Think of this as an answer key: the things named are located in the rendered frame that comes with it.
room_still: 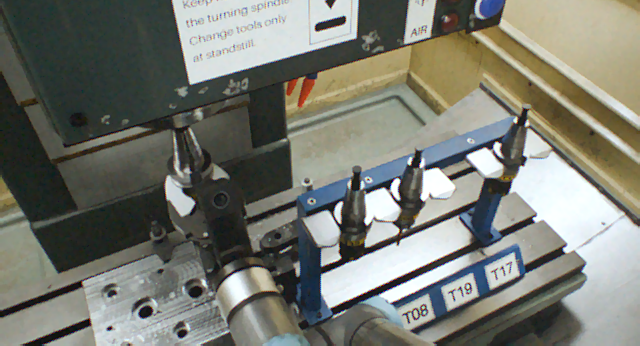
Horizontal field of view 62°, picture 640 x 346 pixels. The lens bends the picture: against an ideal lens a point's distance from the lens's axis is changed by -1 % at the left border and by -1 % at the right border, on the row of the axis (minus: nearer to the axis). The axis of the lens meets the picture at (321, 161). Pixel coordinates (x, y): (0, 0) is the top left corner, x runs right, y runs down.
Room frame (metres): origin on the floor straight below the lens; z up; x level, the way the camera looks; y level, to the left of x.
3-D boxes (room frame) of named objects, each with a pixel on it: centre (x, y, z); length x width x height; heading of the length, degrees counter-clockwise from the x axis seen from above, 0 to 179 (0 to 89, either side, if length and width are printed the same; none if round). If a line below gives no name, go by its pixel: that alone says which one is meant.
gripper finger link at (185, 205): (0.51, 0.21, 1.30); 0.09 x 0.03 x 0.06; 41
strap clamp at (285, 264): (0.58, 0.11, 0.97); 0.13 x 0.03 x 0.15; 117
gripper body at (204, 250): (0.43, 0.13, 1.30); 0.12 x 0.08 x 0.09; 28
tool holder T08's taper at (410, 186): (0.61, -0.15, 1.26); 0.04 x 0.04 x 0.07
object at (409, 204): (0.61, -0.15, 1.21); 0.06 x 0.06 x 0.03
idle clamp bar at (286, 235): (0.76, 0.02, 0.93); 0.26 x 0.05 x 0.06; 122
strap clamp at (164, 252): (0.69, 0.34, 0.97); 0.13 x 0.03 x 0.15; 27
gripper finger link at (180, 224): (0.47, 0.18, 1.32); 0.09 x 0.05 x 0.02; 41
